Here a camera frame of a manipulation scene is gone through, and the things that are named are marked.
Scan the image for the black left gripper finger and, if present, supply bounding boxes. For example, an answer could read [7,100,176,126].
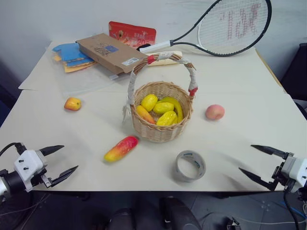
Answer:
[38,144,65,158]
[48,165,79,188]

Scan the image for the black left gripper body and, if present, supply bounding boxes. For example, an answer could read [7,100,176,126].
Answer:
[28,167,53,189]

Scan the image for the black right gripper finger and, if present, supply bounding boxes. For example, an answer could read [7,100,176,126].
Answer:
[238,167,278,192]
[250,144,289,159]

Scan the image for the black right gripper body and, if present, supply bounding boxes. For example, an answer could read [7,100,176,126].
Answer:
[272,152,296,194]

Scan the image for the red yellow apple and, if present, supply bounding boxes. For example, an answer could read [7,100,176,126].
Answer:
[63,97,82,112]

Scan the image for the small black floor device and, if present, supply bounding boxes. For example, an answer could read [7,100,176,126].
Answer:
[226,216,241,230]

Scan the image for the long red yellow mango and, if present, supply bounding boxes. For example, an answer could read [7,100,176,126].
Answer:
[103,136,139,163]

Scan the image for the pink peach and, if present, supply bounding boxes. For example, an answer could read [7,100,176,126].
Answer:
[205,104,225,120]

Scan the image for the dark rounded shape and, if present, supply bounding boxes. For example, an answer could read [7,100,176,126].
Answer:
[159,196,202,230]
[108,207,135,230]

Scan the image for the clear packing tape roll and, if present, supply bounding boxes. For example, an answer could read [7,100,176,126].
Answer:
[174,150,207,183]

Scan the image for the clear plastic bag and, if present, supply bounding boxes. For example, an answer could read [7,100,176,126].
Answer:
[51,43,132,98]

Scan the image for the orange cardboard sheet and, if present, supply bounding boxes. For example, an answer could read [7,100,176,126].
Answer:
[52,54,97,73]

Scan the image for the small orange mango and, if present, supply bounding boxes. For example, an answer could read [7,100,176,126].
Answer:
[136,105,156,125]

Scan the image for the blue cardboard sheet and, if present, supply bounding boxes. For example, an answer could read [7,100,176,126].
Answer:
[52,42,94,68]

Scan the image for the yellow banana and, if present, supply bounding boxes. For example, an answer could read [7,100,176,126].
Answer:
[157,96,184,124]

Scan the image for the yellow starfruit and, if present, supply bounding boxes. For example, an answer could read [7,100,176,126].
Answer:
[153,102,175,115]
[156,110,178,127]
[141,94,159,112]

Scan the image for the brown cardboard box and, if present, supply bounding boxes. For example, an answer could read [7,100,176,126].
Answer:
[75,33,148,75]

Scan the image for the black white tennis racket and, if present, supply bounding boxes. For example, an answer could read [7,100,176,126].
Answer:
[139,0,273,58]

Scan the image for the red printed package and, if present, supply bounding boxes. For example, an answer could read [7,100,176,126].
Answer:
[108,21,157,48]

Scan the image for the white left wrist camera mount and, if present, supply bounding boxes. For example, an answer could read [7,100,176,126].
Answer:
[13,149,48,193]

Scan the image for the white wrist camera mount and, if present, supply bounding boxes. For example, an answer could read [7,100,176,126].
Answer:
[13,149,48,193]
[280,156,307,189]

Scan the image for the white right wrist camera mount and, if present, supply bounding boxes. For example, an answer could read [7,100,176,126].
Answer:
[280,156,307,189]

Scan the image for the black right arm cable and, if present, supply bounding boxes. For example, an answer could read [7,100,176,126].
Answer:
[283,188,307,230]

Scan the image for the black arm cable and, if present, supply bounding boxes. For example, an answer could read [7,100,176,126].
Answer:
[283,188,307,230]
[0,142,26,157]

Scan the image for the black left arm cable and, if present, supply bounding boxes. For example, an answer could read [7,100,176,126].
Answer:
[0,142,26,157]

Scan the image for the wicker basket with taped handle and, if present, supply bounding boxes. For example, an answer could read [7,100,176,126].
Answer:
[122,51,199,144]

